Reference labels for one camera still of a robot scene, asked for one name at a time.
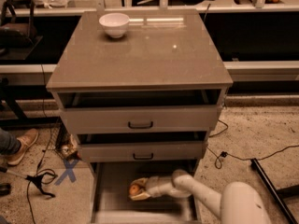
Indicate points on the dark chair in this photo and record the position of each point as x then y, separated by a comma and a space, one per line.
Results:
17, 39

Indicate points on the white ceramic bowl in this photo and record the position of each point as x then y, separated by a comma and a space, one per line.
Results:
115, 24

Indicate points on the middle grey drawer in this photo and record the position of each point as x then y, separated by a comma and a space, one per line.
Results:
109, 147

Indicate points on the black metal stand leg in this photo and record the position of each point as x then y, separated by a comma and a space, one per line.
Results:
279, 195

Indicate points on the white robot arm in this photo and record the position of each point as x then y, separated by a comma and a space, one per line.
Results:
239, 203

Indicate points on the orange fruit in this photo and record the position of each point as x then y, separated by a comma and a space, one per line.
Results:
134, 189

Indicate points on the grey drawer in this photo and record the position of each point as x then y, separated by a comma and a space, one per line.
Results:
112, 205
139, 111
109, 147

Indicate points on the grey drawer cabinet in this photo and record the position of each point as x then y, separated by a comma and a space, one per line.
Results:
161, 51

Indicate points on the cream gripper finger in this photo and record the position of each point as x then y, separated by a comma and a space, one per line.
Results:
141, 182
140, 196

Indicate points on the blue jeans leg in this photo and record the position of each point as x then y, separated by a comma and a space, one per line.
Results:
8, 143

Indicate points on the black grabber tool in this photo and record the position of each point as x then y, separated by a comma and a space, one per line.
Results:
37, 180

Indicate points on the top grey drawer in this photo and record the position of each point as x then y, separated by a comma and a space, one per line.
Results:
139, 111

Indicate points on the bottom grey drawer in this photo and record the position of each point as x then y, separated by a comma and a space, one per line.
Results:
112, 205

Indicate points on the wire basket with items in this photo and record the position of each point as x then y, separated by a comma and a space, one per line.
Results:
62, 143

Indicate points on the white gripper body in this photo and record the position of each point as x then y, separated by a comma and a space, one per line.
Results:
153, 184

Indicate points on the blue tape cross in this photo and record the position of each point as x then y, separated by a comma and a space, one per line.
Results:
68, 172

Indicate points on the tan shoe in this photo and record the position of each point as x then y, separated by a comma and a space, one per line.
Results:
27, 140

